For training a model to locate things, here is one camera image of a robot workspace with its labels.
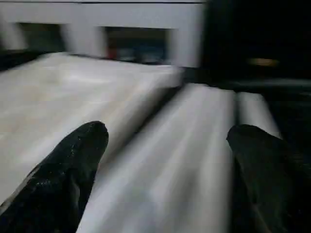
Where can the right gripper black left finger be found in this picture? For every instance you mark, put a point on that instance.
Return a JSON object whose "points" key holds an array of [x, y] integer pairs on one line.
{"points": [[53, 189]]}

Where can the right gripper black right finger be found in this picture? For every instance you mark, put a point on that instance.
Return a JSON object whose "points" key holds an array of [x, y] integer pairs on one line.
{"points": [[277, 184]]}

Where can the black work mat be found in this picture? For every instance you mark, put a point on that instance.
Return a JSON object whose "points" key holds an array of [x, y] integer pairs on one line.
{"points": [[291, 109]]}

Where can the white plastic table top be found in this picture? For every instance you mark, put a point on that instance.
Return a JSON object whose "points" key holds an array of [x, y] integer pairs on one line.
{"points": [[60, 97]]}

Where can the black cabinet with yellow label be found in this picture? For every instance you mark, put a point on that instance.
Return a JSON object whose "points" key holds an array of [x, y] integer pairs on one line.
{"points": [[255, 29]]}

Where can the white cabinet with glass doors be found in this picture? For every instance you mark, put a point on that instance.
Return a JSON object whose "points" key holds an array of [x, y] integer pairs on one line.
{"points": [[85, 14]]}

